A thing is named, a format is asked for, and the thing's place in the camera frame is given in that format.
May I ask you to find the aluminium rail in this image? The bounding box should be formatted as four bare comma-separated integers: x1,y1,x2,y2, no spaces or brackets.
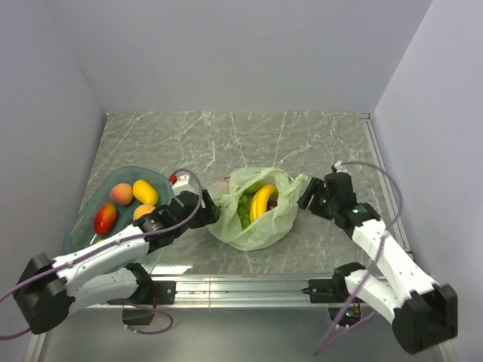
360,113,412,256
85,275,389,309

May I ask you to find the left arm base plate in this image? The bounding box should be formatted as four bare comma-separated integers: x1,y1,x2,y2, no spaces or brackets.
107,281,177,305

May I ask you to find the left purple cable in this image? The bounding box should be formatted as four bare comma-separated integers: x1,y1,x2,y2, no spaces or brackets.
0,168,205,339

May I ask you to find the yellow mango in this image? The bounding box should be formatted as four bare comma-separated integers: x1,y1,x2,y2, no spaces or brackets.
132,179,158,205

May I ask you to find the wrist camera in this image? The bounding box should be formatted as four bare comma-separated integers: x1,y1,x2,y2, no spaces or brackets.
168,173,195,195
331,161,349,173

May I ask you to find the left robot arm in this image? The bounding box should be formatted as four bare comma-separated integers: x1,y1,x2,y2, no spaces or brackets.
13,190,220,335

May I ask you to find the red and green fruit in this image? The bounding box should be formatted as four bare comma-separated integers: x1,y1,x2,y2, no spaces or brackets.
245,181,266,194

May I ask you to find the aluminium rail front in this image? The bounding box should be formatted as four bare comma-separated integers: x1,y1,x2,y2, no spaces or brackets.
85,275,389,309

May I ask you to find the teal plastic tray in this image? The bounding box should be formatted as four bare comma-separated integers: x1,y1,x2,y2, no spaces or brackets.
63,166,173,254

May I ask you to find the peach in tray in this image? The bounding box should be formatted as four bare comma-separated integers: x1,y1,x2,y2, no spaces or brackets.
109,183,133,206

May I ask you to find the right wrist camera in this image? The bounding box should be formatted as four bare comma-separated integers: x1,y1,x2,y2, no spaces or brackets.
331,161,349,173

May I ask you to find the fruit inside bag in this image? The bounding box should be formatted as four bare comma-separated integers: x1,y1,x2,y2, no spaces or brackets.
215,180,229,195

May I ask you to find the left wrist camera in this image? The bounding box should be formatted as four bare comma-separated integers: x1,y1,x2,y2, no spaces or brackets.
168,173,195,195

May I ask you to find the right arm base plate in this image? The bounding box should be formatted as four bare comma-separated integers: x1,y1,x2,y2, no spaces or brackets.
301,279,340,304

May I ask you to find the dark red apple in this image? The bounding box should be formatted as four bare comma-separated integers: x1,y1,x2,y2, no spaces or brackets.
267,201,278,210

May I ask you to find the aluminium rail right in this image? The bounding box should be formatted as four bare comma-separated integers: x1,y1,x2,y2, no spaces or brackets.
360,113,412,256

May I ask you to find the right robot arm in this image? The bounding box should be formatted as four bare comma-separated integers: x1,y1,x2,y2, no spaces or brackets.
298,172,458,354

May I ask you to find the red chili pepper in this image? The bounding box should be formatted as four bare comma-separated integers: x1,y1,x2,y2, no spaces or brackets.
94,203,117,235

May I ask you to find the purple cable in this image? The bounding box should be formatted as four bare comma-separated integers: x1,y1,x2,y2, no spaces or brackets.
0,168,205,339
312,161,404,356

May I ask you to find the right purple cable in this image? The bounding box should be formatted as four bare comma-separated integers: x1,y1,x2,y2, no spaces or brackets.
312,161,404,356

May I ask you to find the orange peach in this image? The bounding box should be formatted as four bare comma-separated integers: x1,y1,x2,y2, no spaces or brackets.
133,204,155,221

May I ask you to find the green grape bunch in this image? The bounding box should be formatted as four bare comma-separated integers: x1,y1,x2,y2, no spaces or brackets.
237,195,251,230

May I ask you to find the green plastic bag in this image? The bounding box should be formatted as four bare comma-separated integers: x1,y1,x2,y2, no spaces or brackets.
208,167,308,251

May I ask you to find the yellow banana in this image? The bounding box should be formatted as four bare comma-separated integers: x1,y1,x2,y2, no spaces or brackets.
250,184,278,222

